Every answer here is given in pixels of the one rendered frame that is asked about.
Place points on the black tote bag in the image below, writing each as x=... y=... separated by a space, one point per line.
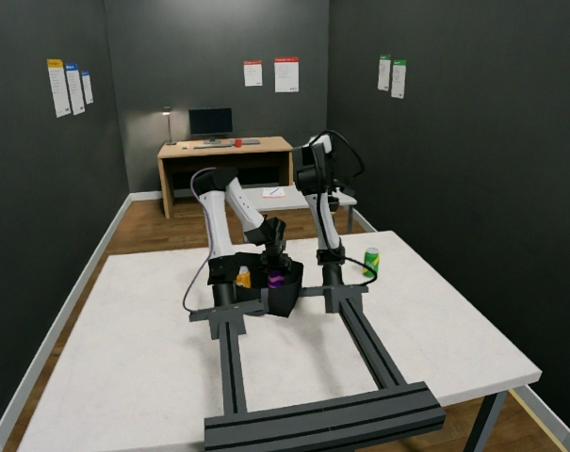
x=277 y=300

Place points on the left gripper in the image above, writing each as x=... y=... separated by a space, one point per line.
x=279 y=262

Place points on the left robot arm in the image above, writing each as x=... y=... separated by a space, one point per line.
x=223 y=184

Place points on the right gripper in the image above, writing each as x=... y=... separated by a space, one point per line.
x=332 y=201

